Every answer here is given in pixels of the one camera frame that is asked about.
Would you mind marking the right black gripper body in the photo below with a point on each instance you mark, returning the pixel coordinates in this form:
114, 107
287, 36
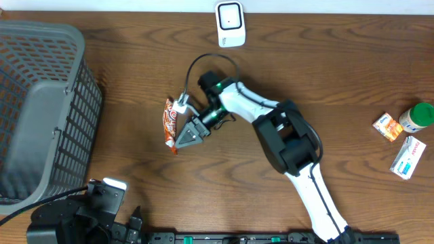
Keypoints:
205, 120

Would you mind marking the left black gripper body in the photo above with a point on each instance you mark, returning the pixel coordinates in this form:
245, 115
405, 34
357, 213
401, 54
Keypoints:
116, 234

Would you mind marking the red Top chocolate bar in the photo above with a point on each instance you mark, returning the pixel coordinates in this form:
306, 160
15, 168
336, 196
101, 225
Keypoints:
169, 125

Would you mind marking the small orange box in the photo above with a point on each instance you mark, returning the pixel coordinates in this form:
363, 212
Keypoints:
388, 127

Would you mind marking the white blue medicine box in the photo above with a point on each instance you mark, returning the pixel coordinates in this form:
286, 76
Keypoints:
408, 157

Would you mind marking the green lid jar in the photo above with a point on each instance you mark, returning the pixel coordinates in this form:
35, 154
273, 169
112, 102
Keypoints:
417, 118

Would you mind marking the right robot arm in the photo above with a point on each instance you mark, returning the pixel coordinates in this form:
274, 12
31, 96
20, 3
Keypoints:
290, 144

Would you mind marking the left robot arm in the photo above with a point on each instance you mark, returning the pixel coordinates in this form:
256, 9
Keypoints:
57, 222

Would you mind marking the white barcode scanner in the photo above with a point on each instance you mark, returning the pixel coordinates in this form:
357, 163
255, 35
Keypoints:
230, 24

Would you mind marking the grey plastic mesh basket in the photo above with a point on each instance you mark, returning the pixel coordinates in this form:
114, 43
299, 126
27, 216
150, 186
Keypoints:
50, 109

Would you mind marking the black mounting rail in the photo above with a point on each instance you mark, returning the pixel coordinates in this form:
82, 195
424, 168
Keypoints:
255, 238

